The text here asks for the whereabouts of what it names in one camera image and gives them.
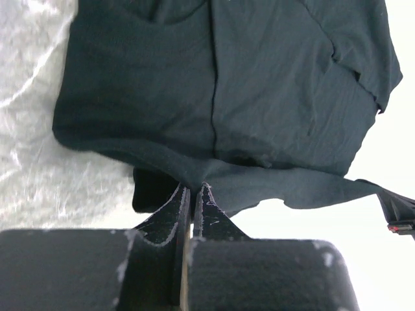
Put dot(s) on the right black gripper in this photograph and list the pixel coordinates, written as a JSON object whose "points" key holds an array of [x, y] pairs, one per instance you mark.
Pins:
{"points": [[398, 211]]}

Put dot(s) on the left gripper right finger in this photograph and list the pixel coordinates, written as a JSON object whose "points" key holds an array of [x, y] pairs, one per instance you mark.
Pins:
{"points": [[228, 270]]}

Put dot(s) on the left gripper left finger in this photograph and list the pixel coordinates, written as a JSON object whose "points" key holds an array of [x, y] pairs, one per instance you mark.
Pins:
{"points": [[141, 268]]}

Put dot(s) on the black t shirt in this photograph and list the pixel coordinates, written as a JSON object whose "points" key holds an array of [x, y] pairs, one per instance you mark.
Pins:
{"points": [[256, 99]]}

